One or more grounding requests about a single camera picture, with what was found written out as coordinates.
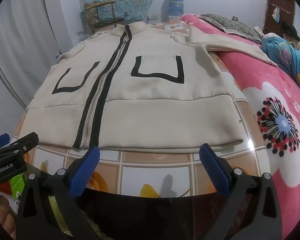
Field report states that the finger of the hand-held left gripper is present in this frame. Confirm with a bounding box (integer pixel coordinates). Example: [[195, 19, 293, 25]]
[[0, 133, 10, 151], [0, 132, 39, 159]]

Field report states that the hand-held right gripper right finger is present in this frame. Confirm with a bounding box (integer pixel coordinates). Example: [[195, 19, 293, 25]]
[[199, 143, 282, 240]]

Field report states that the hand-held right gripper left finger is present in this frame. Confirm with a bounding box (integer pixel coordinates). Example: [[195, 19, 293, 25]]
[[16, 146, 108, 240]]

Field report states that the beige zip jacket black trim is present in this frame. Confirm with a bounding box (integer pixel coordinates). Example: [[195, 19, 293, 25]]
[[25, 22, 279, 153]]

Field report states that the person's left hand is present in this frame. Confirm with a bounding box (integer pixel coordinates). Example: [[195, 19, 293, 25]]
[[0, 195, 17, 238]]

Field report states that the green packet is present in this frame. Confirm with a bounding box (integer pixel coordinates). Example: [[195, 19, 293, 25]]
[[10, 172, 25, 195]]

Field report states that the white curtain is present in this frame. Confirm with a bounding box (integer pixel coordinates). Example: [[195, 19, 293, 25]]
[[0, 0, 63, 110]]

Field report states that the pink floral blanket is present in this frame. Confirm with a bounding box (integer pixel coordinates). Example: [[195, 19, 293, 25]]
[[180, 14, 300, 230]]

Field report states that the blue printed quilt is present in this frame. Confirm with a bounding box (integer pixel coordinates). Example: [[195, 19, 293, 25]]
[[261, 36, 300, 95]]

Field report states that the wooden chair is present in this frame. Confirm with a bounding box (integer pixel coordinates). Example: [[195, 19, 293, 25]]
[[84, 0, 125, 34]]

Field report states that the blue water dispenser bottle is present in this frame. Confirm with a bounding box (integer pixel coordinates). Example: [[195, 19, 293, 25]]
[[165, 0, 185, 23]]

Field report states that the brown wooden door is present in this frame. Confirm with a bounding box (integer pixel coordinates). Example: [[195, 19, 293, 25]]
[[262, 0, 297, 34]]

